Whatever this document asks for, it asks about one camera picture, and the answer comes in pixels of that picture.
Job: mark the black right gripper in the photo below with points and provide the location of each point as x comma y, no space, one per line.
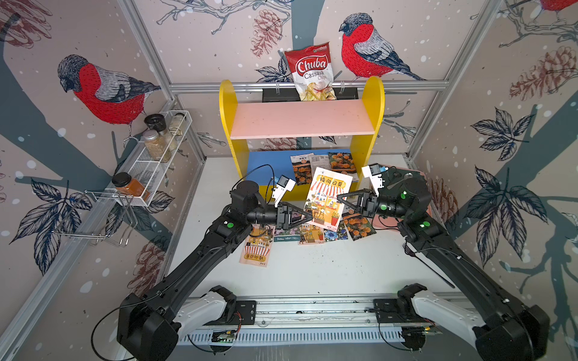
369,203

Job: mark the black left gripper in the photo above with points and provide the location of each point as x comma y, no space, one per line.
284,210

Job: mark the purple flower seed bag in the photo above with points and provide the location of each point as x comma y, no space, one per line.
293,235

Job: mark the striped shop seed bag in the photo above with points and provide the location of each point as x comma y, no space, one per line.
311,235

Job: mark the orange marigold seed bag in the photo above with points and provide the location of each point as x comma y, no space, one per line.
358,226

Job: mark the pink shop seed bag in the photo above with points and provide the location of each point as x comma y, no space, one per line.
256,249
322,202

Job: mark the blue flower seed bag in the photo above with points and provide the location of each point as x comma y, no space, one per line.
338,235

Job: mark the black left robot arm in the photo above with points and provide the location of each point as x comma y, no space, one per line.
150,326

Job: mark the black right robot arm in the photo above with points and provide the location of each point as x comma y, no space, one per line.
501,327

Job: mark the lower orange marigold bag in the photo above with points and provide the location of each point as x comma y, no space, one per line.
342,163

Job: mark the white text seed bag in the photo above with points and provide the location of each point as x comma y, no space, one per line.
319,161

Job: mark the dark marigold seed bag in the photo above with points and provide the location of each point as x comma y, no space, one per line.
302,168

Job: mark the yellow shelf unit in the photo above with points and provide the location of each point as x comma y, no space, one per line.
360,119

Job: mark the red Chuba chips bag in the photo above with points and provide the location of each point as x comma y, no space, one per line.
312,73

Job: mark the pink tray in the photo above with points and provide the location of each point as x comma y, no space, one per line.
408,200

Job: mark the dark green cloth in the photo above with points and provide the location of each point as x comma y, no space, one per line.
394,174

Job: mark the pale spice jar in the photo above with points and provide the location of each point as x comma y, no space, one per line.
176,124

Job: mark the silver lid spice jar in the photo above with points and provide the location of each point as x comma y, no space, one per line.
157,146

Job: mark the black lid spice jar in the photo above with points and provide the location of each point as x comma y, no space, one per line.
156,122

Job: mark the orange spice jar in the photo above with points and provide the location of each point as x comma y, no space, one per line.
127,184

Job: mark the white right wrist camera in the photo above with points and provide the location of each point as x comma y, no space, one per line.
374,173

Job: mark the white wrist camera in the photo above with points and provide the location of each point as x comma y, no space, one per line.
283,185
374,173

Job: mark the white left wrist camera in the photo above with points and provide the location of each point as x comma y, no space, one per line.
283,185

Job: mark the pink handled spoon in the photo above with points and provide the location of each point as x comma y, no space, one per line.
407,176

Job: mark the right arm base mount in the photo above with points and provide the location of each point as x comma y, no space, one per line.
393,310

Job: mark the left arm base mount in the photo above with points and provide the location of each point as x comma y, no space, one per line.
236,312

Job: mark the black wall holder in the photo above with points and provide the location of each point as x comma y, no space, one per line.
291,95

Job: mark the white wire spice rack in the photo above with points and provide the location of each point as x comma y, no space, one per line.
151,174

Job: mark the metal wire hook rack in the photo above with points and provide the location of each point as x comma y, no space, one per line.
98,217

